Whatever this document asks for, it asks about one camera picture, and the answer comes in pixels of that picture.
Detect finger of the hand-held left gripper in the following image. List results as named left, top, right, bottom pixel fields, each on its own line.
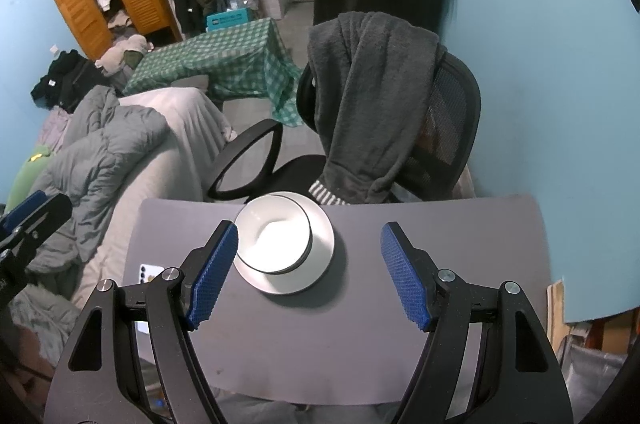
left=0, top=191, right=48, bottom=232
left=0, top=193, right=74, bottom=265

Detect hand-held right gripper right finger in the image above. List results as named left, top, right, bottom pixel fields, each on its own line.
left=381, top=221, right=573, bottom=424

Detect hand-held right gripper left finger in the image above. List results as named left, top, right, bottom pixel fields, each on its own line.
left=44, top=220, right=239, bottom=424

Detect person's left hand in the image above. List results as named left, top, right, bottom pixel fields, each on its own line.
left=7, top=329, right=53, bottom=405

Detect green pillow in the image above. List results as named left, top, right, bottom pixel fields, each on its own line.
left=5, top=145, right=53, bottom=205

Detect grey quilt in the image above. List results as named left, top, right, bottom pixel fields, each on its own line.
left=10, top=271, right=83, bottom=355

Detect white smartphone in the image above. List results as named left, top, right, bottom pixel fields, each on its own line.
left=136, top=263, right=166, bottom=335

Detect grey duvet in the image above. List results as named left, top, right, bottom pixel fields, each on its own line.
left=25, top=84, right=168, bottom=275

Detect black clothes pile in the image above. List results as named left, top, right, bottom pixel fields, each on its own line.
left=31, top=49, right=113, bottom=110

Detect light grey blanket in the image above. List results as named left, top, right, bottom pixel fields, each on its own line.
left=119, top=87, right=238, bottom=165

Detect wooden boards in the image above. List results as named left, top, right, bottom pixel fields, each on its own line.
left=547, top=279, right=573, bottom=350

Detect black mesh office chair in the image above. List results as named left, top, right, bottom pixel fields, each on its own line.
left=206, top=52, right=482, bottom=202

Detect dark grey fleece garment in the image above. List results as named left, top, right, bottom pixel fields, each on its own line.
left=306, top=11, right=447, bottom=207

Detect silver bag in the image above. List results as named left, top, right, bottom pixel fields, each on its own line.
left=557, top=329, right=631, bottom=410

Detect green checked cloth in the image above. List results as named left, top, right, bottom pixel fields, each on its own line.
left=122, top=17, right=303, bottom=127

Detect blue plastic crate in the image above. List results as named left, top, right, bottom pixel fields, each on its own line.
left=206, top=8, right=251, bottom=32

